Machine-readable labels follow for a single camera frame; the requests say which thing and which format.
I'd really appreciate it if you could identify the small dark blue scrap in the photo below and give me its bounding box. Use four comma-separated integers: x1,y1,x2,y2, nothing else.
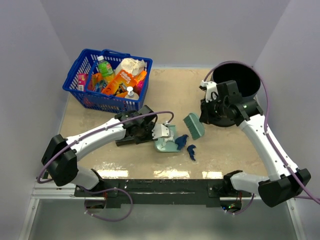
187,144,197,162

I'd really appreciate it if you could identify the pink small box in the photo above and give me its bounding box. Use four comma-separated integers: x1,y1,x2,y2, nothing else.
77,73,88,92

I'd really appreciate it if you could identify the teal plastic dustpan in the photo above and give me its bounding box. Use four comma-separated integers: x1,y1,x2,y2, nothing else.
153,125,180,153

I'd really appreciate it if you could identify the blue plastic shopping basket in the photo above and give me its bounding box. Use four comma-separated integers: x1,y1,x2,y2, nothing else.
61,48,154,118

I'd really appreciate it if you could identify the green drink bottle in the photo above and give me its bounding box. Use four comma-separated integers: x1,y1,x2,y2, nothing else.
97,55,115,84

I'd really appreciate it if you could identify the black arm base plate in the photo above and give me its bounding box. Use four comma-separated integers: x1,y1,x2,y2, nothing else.
74,178,253,210

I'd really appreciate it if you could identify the green black razor box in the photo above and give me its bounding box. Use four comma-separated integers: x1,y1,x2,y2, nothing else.
115,136,139,147

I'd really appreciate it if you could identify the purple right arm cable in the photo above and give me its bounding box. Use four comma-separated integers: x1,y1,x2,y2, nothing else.
202,60,320,216

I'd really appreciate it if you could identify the colourful snack packet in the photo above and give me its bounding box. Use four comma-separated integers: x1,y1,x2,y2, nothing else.
88,72,108,93

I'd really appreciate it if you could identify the aluminium table frame rail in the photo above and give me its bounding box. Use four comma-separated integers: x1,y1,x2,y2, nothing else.
19,170,303,240

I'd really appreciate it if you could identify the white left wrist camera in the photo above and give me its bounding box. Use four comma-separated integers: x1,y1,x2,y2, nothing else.
151,121,174,140

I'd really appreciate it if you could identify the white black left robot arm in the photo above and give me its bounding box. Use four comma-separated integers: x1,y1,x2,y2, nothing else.
41,105,158,196

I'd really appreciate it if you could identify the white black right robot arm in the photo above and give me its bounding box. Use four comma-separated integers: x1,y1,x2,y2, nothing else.
199,80,311,207

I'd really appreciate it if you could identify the white paper scrap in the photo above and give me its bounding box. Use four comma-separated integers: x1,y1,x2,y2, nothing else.
161,136,174,148

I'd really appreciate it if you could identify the orange sponge package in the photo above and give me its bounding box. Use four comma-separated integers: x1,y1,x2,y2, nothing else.
134,70,147,83

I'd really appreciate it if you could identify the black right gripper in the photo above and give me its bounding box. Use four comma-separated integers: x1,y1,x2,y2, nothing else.
200,95,229,125

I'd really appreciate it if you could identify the orange razor package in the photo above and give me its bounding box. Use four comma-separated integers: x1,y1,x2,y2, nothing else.
101,69,137,97

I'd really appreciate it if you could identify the dark blue paper scrap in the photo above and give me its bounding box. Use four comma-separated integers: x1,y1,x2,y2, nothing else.
174,134,189,151

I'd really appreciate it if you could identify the dark round trash bin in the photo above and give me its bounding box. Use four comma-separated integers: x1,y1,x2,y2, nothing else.
204,62,262,128

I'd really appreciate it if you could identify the teal hand brush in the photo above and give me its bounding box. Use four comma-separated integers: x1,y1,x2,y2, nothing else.
183,112,205,140

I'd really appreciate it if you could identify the beige pump soap bottle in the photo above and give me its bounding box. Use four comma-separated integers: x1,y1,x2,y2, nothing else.
124,86,139,100

